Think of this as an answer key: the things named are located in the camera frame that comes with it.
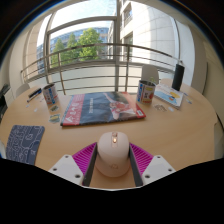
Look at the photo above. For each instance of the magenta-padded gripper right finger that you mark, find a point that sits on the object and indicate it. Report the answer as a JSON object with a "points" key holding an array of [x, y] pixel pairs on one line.
{"points": [[157, 168]]}

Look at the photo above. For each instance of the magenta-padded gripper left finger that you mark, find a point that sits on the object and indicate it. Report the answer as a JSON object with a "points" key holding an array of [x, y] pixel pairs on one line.
{"points": [[68, 168]]}

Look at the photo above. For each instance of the pale pink computer mouse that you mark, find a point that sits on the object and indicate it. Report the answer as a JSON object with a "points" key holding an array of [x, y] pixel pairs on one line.
{"points": [[112, 150]]}

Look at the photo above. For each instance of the dark blue patterned mouse pad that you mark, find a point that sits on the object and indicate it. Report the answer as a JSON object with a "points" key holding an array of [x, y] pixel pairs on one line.
{"points": [[25, 143]]}

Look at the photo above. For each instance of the teal paper card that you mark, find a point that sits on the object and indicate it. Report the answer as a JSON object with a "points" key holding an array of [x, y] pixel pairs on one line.
{"points": [[54, 118]]}

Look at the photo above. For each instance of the pale paper card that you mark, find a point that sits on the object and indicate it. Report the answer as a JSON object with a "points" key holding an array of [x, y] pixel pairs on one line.
{"points": [[54, 108]]}

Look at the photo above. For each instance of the red and blue magazine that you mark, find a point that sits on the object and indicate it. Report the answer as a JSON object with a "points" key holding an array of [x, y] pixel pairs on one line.
{"points": [[100, 108]]}

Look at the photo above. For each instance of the blue and yellow booklet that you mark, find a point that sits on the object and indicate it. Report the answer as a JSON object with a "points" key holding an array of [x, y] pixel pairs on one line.
{"points": [[169, 96]]}

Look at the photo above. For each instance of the printed tin can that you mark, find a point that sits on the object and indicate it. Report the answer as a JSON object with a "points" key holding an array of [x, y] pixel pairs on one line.
{"points": [[50, 95], [146, 93]]}

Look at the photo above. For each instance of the black whiteboard eraser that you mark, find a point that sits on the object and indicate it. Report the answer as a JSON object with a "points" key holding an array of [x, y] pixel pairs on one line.
{"points": [[34, 94]]}

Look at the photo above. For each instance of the white plastic chair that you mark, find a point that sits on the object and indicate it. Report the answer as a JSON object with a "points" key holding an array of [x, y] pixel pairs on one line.
{"points": [[150, 73], [22, 90]]}

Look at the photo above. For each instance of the black cylindrical bottle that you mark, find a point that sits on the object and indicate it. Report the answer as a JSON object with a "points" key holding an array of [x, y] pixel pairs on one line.
{"points": [[178, 76]]}

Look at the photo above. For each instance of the black office printer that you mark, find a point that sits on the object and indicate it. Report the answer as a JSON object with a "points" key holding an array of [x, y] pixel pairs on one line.
{"points": [[3, 100]]}

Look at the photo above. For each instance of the metal balcony railing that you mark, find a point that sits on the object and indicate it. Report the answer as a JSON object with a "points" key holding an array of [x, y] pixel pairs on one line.
{"points": [[93, 45]]}

